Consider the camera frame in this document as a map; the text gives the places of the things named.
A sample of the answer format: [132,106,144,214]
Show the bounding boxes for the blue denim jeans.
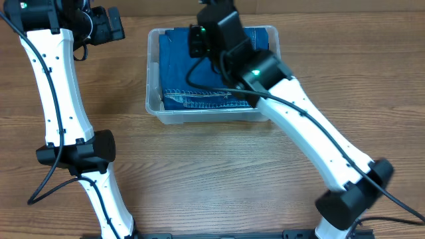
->
[159,28,269,110]

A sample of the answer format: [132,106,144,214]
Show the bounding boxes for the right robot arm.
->
[189,1,394,238]

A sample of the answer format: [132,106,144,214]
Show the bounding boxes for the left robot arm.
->
[1,0,138,238]

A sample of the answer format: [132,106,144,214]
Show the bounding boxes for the clear plastic storage bin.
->
[145,28,268,125]

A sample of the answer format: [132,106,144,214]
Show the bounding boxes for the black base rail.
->
[79,228,376,239]

